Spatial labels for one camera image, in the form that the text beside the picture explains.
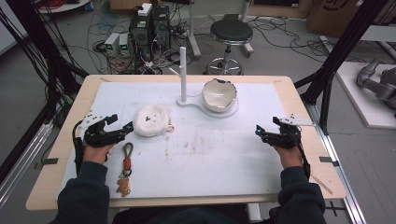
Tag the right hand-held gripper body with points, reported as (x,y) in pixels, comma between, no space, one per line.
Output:
(288,132)

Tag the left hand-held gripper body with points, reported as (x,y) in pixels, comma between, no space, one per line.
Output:
(95,135)

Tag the person's left hand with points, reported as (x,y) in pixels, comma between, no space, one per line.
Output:
(95,153)

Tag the person's right hand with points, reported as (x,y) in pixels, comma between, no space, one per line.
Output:
(290,157)

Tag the light wooden table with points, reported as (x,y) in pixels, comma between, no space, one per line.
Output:
(311,149)

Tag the black tape piece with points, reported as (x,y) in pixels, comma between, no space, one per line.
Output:
(328,160)
(50,161)

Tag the white eggshell shaped bowl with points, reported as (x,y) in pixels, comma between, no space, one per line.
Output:
(218,95)

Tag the thin wooden stick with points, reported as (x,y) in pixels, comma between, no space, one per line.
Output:
(322,184)

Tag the white table mat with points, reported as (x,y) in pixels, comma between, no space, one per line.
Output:
(202,155)

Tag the white stand with pole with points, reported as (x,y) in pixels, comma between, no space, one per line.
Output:
(183,77)

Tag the grey power supply unit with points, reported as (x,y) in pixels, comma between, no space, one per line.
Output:
(124,45)
(111,43)

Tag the white platform board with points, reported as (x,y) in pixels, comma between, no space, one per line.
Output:
(364,105)

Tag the black computer tower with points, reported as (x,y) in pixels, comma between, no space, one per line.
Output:
(140,34)
(161,26)

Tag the black round stool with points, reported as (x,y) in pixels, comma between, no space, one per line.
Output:
(231,32)

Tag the white box on computer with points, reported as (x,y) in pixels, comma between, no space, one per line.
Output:
(144,9)

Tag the cardboard box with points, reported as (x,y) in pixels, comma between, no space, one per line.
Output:
(342,15)

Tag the aluminium rail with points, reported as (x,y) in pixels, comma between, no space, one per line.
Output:
(21,161)
(339,168)

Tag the black metal frame strut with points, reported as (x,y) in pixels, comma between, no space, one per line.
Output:
(342,46)
(40,40)

